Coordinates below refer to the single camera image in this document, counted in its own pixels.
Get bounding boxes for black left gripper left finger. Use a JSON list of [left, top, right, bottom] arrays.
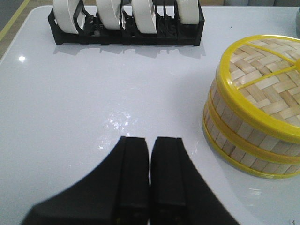
[[22, 136, 150, 225]]

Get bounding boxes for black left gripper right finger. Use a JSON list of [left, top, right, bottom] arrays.
[[150, 137, 238, 225]]

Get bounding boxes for woven bamboo steamer lid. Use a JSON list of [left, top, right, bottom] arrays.
[[216, 35, 300, 143]]

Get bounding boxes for bamboo steamer base tier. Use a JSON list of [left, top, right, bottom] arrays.
[[202, 106, 300, 179]]

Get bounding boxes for black bowl rack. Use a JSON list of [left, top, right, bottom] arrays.
[[48, 0, 205, 46]]

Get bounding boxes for white bowl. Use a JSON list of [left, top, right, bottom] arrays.
[[131, 0, 157, 34], [96, 0, 121, 30], [53, 0, 79, 34], [177, 0, 200, 25]]

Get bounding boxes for white bowl right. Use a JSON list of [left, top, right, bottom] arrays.
[[177, 0, 200, 25]]

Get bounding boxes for white bowl far left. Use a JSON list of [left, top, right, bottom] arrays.
[[53, 0, 79, 34]]

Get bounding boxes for grey electric cooking pot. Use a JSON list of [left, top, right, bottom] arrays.
[[295, 8, 300, 38]]

